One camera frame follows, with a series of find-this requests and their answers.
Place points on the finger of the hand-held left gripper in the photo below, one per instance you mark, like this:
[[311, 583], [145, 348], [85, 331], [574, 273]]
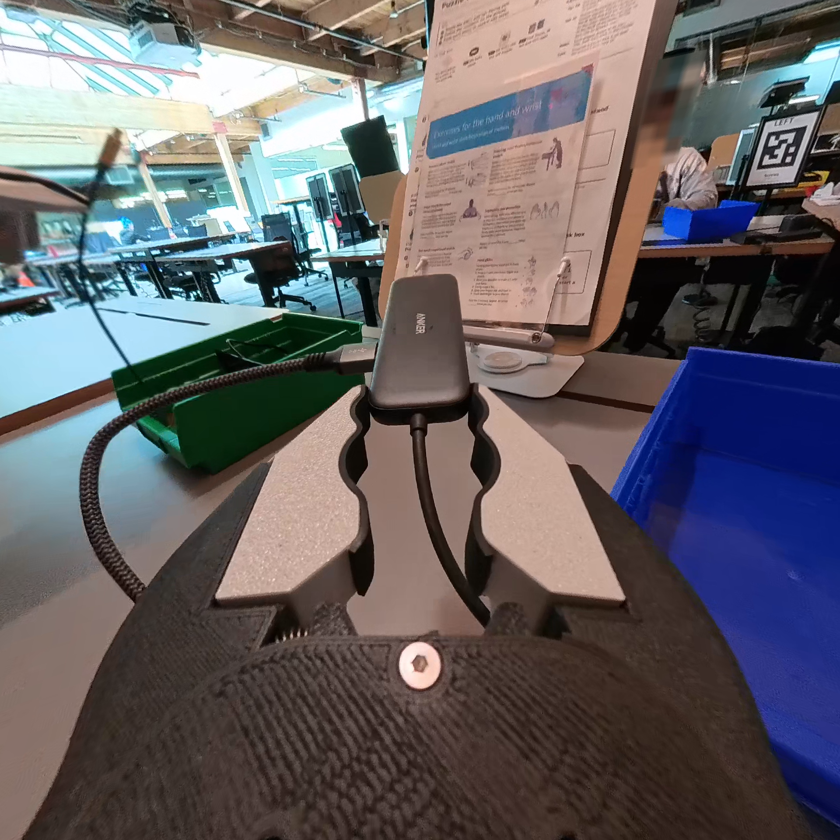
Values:
[[33, 193]]

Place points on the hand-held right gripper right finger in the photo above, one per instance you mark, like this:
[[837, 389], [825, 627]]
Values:
[[551, 525]]

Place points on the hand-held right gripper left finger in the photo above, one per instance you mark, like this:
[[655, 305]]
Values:
[[295, 518]]

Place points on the green plastic bin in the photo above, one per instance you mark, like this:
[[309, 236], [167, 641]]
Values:
[[262, 420]]

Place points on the blue plastic bin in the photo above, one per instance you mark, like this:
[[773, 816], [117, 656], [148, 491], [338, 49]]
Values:
[[754, 525]]

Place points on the grey table with brown edge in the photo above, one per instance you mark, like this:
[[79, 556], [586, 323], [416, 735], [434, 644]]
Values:
[[65, 354]]

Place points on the brown-top desk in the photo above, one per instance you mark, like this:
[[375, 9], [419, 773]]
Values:
[[223, 253]]

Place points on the white ceiling unit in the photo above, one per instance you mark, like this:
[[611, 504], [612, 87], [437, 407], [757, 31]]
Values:
[[164, 43]]

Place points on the black office chair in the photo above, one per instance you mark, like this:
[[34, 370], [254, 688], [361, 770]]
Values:
[[285, 256]]

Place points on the light wood-top desk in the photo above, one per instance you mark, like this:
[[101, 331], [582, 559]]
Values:
[[351, 253]]

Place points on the black monitor on stand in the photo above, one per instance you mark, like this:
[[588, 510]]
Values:
[[344, 187], [317, 193]]

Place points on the long wood-top desk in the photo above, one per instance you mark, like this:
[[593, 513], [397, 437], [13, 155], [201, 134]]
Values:
[[722, 248]]

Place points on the printed exercise sheet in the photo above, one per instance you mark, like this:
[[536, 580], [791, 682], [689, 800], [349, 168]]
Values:
[[499, 197]]

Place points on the black and beige partition panel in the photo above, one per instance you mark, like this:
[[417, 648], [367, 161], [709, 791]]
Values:
[[371, 144]]

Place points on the small blue bin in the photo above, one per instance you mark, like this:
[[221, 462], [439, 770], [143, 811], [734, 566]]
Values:
[[709, 220]]

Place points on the flat black device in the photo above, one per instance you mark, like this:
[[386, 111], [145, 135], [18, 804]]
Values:
[[774, 231]]

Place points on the black and white marker sign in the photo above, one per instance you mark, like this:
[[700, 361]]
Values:
[[785, 148]]

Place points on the white instruction sheet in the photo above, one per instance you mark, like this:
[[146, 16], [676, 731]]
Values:
[[617, 65]]

